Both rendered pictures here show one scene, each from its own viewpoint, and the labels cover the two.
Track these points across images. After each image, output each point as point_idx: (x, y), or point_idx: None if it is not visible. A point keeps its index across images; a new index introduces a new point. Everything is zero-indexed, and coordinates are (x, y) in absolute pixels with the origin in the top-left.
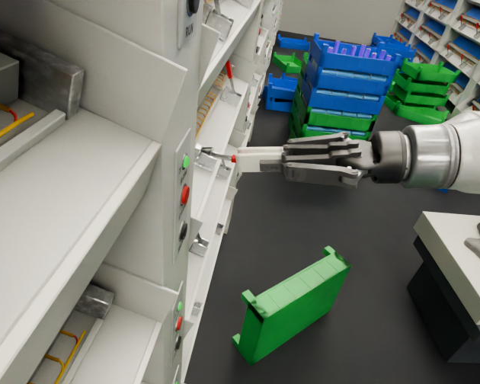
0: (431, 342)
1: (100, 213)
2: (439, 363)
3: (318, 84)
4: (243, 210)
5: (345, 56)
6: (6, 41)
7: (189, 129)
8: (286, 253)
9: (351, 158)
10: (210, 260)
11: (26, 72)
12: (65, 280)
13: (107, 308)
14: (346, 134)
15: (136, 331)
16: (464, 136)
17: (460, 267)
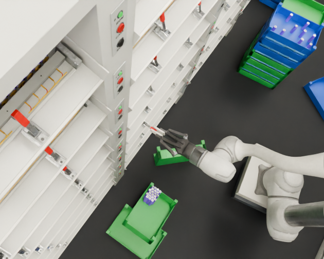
0: (232, 188)
1: (100, 176)
2: (227, 196)
3: (261, 41)
4: (191, 92)
5: (281, 36)
6: None
7: (122, 151)
8: (198, 125)
9: (178, 147)
10: (154, 125)
11: None
12: (95, 183)
13: None
14: (186, 135)
15: (107, 171)
16: (202, 160)
17: (245, 173)
